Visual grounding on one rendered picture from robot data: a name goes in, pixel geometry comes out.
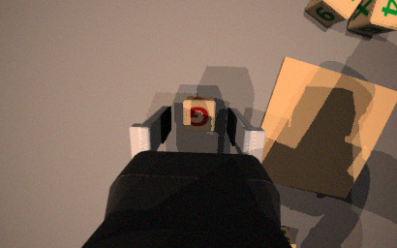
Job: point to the orange flat mat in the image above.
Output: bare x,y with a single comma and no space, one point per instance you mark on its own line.
321,127

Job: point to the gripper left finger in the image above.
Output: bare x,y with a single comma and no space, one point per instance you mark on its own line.
152,132

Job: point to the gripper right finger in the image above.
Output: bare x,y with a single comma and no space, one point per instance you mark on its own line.
246,138

